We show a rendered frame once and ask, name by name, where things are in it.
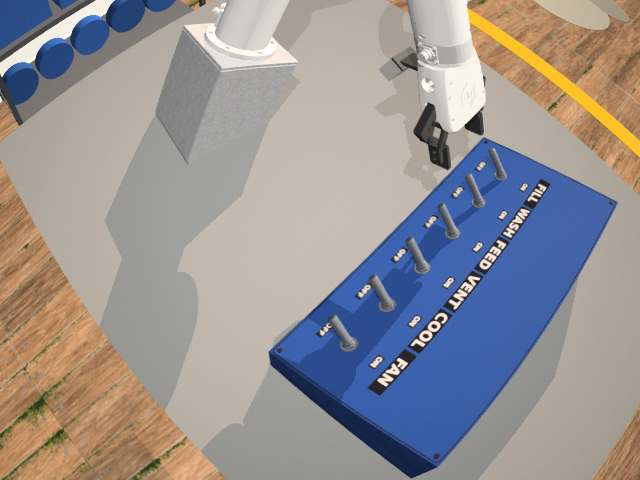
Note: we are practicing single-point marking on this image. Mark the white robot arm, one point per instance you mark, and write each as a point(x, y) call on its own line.
point(441, 31)

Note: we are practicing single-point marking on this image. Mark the blue switch console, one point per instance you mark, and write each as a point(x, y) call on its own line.
point(417, 366)

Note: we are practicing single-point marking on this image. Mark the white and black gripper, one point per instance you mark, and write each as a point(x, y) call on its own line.
point(457, 96)

